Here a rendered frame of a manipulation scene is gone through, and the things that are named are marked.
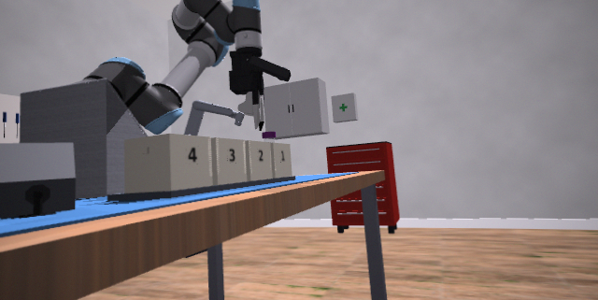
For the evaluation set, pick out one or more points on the white bucket adapter with holes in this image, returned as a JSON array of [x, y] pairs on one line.
[[281, 160], [258, 160], [228, 160]]

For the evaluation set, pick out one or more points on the blue mat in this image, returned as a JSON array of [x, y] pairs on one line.
[[97, 208]]

